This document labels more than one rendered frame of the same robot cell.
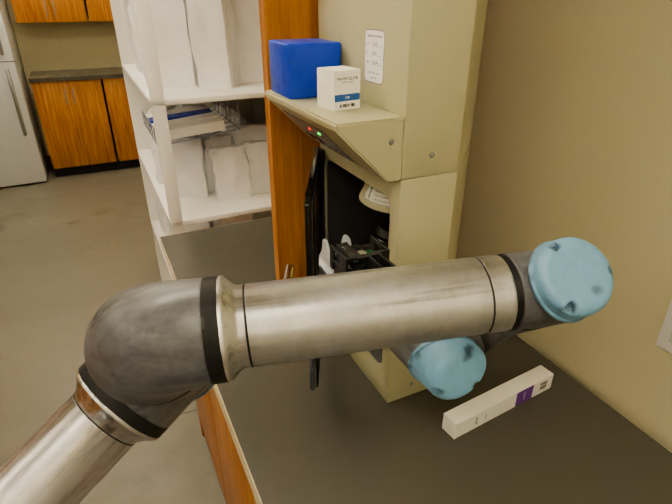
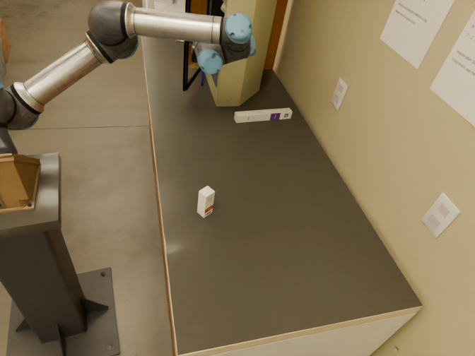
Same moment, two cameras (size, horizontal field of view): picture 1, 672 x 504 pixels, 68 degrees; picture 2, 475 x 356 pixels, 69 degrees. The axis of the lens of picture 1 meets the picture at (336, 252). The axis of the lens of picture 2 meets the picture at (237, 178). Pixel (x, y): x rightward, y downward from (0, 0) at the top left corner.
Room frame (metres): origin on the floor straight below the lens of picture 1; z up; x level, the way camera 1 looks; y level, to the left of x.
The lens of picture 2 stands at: (-0.59, -0.36, 1.80)
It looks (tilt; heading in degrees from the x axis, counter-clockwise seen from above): 43 degrees down; 4
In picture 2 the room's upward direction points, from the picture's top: 11 degrees clockwise
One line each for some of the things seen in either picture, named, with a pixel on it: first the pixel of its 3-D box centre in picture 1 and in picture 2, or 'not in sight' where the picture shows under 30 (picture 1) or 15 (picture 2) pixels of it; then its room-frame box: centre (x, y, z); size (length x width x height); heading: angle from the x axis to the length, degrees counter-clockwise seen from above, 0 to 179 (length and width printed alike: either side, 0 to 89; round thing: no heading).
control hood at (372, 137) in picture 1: (326, 131); not in sight; (0.88, 0.02, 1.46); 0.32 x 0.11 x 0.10; 26
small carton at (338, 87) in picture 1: (338, 87); not in sight; (0.83, 0.00, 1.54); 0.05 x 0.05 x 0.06; 34
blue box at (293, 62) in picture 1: (304, 67); not in sight; (0.96, 0.06, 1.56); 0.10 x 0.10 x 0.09; 26
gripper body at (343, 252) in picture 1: (367, 281); not in sight; (0.62, -0.05, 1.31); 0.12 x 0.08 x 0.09; 26
